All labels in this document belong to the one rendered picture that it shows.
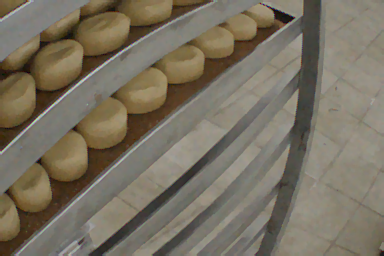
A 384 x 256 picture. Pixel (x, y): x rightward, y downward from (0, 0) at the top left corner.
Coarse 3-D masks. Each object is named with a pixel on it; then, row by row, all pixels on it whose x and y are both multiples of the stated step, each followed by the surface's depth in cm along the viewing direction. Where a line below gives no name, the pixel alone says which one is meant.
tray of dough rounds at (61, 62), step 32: (96, 0) 48; (128, 0) 47; (160, 0) 47; (192, 0) 51; (64, 32) 45; (96, 32) 42; (128, 32) 44; (0, 64) 41; (32, 64) 39; (64, 64) 38; (96, 64) 42; (0, 96) 35; (32, 96) 36; (0, 128) 35
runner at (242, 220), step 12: (276, 180) 89; (264, 192) 87; (276, 192) 86; (252, 204) 85; (264, 204) 83; (240, 216) 82; (252, 216) 80; (228, 228) 80; (240, 228) 78; (216, 240) 78; (228, 240) 76; (204, 252) 76; (216, 252) 74
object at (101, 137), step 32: (224, 32) 62; (256, 32) 67; (160, 64) 56; (192, 64) 56; (224, 64) 60; (128, 96) 52; (160, 96) 53; (96, 128) 48; (128, 128) 51; (64, 160) 44; (96, 160) 48; (32, 192) 40; (64, 192) 44; (0, 224) 36; (32, 224) 40
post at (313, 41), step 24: (312, 0) 67; (312, 24) 69; (312, 48) 71; (312, 72) 74; (312, 96) 76; (312, 120) 78; (288, 168) 84; (288, 192) 86; (288, 216) 90; (264, 240) 94
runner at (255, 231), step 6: (270, 216) 91; (258, 222) 94; (264, 222) 94; (252, 228) 93; (258, 228) 93; (264, 228) 91; (246, 234) 92; (252, 234) 91; (258, 234) 89; (240, 240) 90; (246, 240) 90; (252, 240) 88; (234, 246) 89; (240, 246) 89; (246, 246) 87; (228, 252) 88; (234, 252) 88; (240, 252) 85
